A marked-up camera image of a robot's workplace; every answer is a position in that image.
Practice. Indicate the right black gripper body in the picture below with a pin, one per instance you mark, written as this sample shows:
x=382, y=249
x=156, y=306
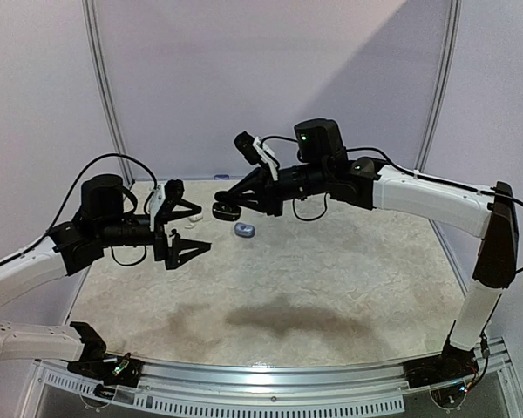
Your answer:
x=269, y=192

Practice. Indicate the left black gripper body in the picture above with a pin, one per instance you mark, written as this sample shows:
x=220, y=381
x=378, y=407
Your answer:
x=160, y=243

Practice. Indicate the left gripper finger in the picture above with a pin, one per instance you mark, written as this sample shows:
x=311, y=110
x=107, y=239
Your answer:
x=184, y=250
x=171, y=209

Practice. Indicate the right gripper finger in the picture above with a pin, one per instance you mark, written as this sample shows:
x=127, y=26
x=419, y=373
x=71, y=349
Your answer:
x=252, y=186
x=250, y=202

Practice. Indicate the purple earbud charging case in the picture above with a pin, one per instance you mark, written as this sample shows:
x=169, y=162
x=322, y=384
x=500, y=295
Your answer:
x=244, y=230

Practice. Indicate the black earbud case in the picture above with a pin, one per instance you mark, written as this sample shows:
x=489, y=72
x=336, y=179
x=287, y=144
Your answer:
x=224, y=210

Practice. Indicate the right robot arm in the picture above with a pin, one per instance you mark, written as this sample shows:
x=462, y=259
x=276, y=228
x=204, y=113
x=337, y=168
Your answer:
x=378, y=183

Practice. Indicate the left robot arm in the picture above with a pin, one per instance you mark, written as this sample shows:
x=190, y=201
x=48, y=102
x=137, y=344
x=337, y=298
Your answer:
x=106, y=219

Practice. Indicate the white earbud case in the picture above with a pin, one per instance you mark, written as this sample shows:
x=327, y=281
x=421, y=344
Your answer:
x=196, y=216

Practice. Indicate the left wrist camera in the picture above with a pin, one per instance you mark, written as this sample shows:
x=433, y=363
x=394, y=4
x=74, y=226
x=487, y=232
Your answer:
x=172, y=189

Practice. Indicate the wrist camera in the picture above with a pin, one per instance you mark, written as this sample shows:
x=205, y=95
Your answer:
x=172, y=189
x=256, y=153

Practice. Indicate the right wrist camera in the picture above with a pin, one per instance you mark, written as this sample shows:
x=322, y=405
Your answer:
x=256, y=153

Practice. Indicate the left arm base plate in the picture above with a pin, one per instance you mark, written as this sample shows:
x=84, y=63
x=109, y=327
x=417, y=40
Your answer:
x=111, y=371

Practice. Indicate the aluminium front rail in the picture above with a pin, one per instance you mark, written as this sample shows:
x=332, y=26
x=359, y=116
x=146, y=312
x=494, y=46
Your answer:
x=174, y=389

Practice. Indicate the right aluminium corner post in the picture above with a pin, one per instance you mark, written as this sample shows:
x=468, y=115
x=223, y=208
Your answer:
x=442, y=78

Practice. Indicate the aluminium corner post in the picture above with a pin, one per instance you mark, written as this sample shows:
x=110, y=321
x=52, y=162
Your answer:
x=442, y=78
x=90, y=13

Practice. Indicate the left aluminium corner post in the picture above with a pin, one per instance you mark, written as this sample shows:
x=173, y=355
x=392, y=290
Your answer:
x=90, y=13

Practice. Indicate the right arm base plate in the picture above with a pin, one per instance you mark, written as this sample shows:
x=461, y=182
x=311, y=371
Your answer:
x=433, y=370

